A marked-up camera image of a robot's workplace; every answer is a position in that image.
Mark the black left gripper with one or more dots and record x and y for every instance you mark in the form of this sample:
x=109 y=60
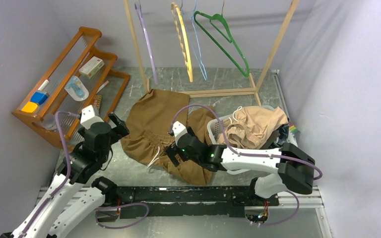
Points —
x=120 y=130

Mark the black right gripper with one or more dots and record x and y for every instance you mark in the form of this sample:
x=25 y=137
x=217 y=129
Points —
x=172 y=151

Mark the tan brown shorts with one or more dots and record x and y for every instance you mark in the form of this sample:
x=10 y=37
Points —
x=148 y=122

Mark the beige shorts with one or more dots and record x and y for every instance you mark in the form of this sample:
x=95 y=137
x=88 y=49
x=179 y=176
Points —
x=250 y=127

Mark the dark shark print shorts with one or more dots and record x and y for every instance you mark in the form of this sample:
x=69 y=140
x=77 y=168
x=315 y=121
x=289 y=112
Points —
x=282 y=134

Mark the lilac plastic hanger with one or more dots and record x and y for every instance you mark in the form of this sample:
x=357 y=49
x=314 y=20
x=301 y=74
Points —
x=139 y=12

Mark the blue wire hanger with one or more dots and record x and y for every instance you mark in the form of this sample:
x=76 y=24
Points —
x=196 y=49

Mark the wooden hanger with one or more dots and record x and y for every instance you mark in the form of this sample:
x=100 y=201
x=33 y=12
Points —
x=183 y=38

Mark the green hanger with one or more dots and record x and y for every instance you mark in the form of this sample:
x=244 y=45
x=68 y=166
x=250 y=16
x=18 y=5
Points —
x=210 y=23

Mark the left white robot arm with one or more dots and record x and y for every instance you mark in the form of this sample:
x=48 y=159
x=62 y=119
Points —
x=50 y=218

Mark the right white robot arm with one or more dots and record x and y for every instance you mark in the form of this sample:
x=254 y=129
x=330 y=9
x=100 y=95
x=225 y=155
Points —
x=289 y=168

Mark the white plastic laundry basket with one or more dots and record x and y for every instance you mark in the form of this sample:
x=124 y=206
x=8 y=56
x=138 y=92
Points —
x=214 y=129

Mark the white pen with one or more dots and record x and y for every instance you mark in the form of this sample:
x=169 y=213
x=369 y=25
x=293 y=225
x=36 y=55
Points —
x=103 y=85

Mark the white blue packaged item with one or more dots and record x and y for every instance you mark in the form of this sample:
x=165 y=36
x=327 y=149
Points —
x=76 y=89

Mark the orange wooden shelf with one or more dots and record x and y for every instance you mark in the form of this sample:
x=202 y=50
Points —
x=78 y=52

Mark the white red box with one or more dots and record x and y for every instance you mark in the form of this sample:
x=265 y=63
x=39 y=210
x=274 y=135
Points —
x=90 y=68

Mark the clear plastic cup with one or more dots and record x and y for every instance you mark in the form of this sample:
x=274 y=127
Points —
x=49 y=124

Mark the wooden clothes rack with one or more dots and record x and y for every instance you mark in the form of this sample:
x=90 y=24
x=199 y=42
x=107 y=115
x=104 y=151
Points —
x=212 y=56

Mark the blue sponge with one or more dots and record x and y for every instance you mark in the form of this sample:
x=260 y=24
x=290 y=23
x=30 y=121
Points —
x=39 y=97

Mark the white tube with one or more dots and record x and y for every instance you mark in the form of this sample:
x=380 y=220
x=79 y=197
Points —
x=43 y=85

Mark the yellow sponge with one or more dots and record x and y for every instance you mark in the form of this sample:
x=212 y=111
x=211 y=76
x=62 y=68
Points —
x=30 y=107

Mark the colourful striped card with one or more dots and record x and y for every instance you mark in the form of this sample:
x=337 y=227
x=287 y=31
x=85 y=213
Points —
x=293 y=129

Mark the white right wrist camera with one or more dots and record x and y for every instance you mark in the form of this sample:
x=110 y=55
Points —
x=178 y=130

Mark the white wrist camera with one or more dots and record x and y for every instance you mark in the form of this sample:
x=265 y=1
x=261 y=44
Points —
x=178 y=130
x=89 y=116

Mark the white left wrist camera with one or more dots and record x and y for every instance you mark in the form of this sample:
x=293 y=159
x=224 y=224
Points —
x=89 y=116

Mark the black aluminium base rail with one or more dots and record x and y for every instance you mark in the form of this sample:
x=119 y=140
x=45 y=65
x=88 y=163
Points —
x=210 y=201

